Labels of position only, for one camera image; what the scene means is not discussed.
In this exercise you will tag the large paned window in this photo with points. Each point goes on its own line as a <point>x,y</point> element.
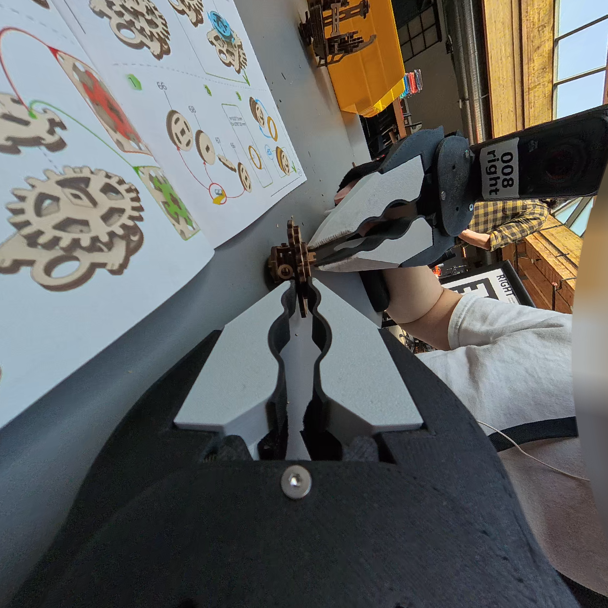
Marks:
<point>582,57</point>

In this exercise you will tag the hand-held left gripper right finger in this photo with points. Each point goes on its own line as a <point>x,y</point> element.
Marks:
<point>365,375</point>

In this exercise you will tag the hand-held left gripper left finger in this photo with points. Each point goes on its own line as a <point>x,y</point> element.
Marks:
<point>228,375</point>

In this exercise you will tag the metal duct pipe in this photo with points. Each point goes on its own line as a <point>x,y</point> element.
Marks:
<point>468,71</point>

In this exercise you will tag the person's pale garment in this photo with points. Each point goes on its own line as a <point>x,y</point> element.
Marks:
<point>546,513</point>

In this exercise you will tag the black framed sign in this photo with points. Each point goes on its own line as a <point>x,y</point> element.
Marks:
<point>491,282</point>

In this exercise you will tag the wooden gear assembly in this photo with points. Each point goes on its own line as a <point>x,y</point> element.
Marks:
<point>297,263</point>

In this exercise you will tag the stack of coloured items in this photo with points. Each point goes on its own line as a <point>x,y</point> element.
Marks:
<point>412,83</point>

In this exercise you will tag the assembly instruction sheet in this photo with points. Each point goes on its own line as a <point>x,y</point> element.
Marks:
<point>199,114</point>
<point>71,308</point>

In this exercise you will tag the pale blurred object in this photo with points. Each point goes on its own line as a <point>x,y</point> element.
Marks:
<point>591,332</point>

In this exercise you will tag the person's right forearm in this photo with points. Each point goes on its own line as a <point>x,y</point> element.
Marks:
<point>508,351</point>

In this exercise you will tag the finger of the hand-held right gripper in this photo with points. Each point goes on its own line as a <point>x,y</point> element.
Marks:
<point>375,199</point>
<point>380,254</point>

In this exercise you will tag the yellow plastic bin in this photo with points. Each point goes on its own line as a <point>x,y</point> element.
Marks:
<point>370,66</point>

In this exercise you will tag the dark wooden model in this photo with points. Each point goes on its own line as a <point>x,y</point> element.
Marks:
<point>332,28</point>

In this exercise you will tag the wooden workbench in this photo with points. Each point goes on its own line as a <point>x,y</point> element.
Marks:
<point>546,266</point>

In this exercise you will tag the person's right hand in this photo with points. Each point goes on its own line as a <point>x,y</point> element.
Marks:
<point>418,304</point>

